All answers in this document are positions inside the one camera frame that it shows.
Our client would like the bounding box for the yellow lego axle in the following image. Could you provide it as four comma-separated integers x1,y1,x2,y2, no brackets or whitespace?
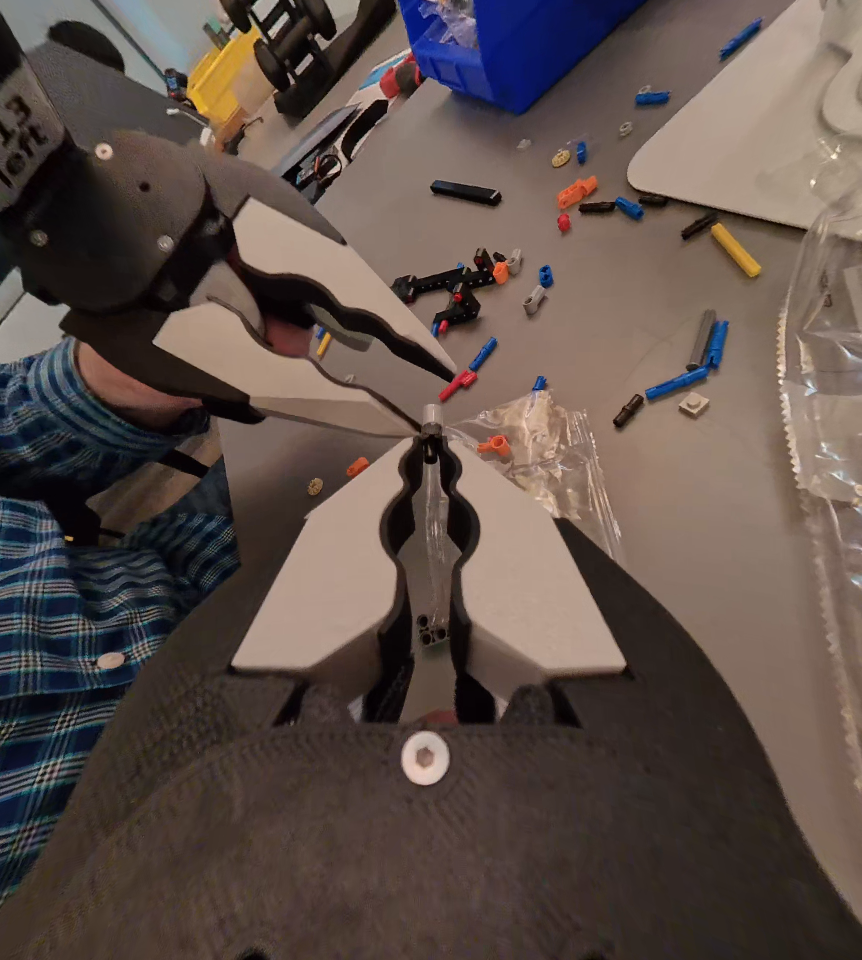
710,222,763,279

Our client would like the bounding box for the black lego beam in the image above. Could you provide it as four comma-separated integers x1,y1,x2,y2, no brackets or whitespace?
430,180,504,207

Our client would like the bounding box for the small clear zip bag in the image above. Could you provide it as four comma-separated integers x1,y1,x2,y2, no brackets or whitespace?
449,390,623,560

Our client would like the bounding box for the black lego assembly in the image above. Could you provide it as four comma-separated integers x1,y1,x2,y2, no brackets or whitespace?
390,245,526,336

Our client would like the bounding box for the blue plastic bin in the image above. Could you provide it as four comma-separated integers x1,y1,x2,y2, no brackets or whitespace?
397,0,651,116

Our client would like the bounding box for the instruction booklet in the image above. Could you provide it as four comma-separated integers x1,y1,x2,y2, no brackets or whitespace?
278,48,432,205

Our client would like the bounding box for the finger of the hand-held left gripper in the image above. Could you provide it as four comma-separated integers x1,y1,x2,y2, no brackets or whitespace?
230,196,459,384
153,296,424,438

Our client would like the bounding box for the white mat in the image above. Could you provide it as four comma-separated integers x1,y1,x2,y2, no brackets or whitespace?
627,0,862,231

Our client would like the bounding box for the dark grey lego beam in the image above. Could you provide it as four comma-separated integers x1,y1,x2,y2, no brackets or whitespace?
414,438,453,652

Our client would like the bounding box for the person's left forearm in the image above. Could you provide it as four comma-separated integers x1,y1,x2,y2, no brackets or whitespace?
0,337,211,519

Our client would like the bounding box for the black dumbbell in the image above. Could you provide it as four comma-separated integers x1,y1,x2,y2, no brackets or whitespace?
219,0,298,36
252,18,396,117

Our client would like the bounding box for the large clear plastic bag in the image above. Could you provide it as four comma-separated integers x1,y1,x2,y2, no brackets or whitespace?
776,161,862,960

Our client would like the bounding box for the yellow plastic bin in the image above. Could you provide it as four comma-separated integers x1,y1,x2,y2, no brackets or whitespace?
186,28,271,126

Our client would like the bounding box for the dark grey lego axle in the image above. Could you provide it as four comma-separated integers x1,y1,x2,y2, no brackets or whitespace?
686,308,717,372

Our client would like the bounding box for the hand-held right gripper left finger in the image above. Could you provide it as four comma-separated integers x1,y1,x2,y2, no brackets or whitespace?
230,437,430,723

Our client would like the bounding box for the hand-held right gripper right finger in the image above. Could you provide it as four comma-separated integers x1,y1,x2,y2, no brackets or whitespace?
437,437,628,723

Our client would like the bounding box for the person's left hand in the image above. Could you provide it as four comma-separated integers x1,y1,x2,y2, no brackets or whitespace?
74,339,211,431

